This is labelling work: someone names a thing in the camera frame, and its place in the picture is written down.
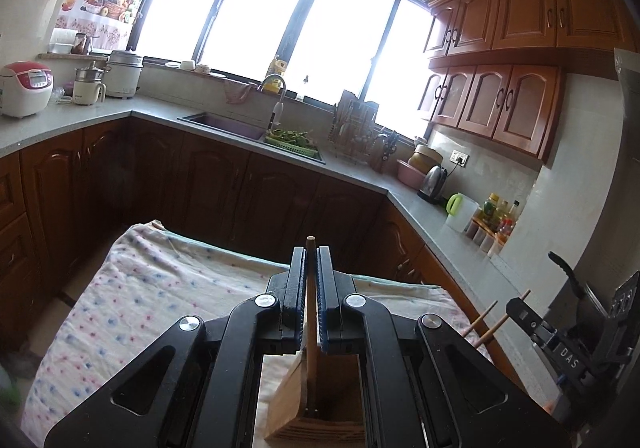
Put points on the lower wooden cabinets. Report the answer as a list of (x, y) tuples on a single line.
[(61, 196)]

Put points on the green vegetables basket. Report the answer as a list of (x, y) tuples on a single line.
[(293, 141)]

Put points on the dish drying rack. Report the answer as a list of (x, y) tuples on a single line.
[(357, 136)]

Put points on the floral white tablecloth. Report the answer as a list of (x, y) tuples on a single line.
[(150, 278)]

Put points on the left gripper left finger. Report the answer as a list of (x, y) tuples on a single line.
[(197, 384)]

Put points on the wooden chopstick pair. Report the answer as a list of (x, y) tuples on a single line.
[(490, 333), (477, 321)]

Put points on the red white rice cooker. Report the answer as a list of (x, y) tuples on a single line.
[(26, 88)]

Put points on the white pot cooker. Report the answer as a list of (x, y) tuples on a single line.
[(122, 74)]

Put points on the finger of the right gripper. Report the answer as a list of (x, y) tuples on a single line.
[(522, 315)]

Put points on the upper wooden cabinets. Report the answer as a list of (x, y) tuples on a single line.
[(498, 67)]

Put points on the black frying pan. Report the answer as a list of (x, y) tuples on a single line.
[(589, 309)]

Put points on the green handled white jug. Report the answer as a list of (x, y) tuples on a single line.
[(460, 210)]

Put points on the spice jar rack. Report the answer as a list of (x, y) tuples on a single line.
[(493, 223)]

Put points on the wooden utensil holder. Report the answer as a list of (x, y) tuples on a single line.
[(318, 400)]

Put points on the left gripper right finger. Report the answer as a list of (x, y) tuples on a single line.
[(422, 384)]

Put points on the wooden cabinets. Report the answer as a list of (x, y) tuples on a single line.
[(61, 196), (498, 67)]

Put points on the pink basin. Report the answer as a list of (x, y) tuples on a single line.
[(408, 175)]

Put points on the wooden chopstick group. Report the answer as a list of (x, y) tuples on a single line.
[(311, 315)]

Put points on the yellow bottle on sill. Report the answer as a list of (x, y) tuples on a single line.
[(273, 81)]

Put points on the electric kettle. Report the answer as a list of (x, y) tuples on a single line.
[(432, 185)]

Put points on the wall power socket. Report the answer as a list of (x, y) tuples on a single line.
[(459, 158)]

